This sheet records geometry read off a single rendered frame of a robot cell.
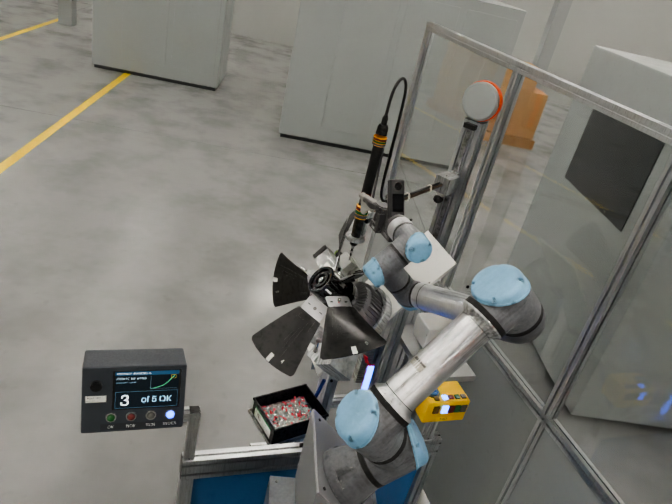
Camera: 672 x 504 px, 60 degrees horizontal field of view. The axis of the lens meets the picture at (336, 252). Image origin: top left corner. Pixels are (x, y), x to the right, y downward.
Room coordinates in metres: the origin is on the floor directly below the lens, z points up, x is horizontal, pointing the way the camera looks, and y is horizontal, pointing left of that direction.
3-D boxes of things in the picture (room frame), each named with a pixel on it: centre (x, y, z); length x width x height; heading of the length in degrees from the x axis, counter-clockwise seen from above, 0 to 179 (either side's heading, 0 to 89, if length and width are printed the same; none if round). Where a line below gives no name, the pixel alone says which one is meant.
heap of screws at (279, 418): (1.54, 0.03, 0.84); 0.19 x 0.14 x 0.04; 128
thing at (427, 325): (2.19, -0.51, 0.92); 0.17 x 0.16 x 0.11; 113
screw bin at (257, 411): (1.54, 0.03, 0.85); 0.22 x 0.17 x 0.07; 128
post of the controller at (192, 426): (1.25, 0.29, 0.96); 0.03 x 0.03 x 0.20; 23
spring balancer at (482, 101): (2.40, -0.43, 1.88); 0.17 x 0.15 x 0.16; 23
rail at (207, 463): (1.42, -0.10, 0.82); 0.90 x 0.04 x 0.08; 113
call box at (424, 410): (1.57, -0.47, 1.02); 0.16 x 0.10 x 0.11; 113
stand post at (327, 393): (1.95, -0.10, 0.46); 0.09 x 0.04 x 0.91; 23
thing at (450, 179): (2.32, -0.38, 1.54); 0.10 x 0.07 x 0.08; 148
